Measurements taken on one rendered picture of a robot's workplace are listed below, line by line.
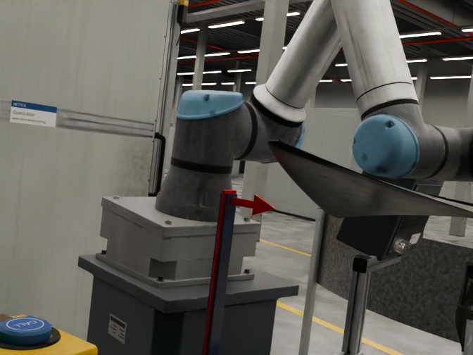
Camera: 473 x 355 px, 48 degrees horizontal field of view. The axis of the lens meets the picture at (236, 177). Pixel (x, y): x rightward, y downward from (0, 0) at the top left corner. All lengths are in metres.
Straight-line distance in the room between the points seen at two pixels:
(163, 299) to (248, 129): 0.35
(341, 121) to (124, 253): 9.62
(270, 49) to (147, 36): 4.86
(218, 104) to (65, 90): 1.40
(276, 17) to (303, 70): 6.49
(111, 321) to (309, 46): 0.60
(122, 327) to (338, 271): 2.03
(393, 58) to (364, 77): 0.04
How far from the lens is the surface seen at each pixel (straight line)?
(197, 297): 0.87
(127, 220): 0.98
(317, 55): 0.98
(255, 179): 7.25
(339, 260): 2.88
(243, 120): 0.99
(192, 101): 0.96
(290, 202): 11.23
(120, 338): 0.99
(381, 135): 0.67
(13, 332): 0.46
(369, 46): 0.73
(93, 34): 2.39
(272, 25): 7.45
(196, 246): 0.93
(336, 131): 10.54
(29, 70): 2.19
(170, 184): 0.97
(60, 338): 0.47
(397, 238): 1.18
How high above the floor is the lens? 1.24
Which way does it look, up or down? 3 degrees down
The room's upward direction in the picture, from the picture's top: 7 degrees clockwise
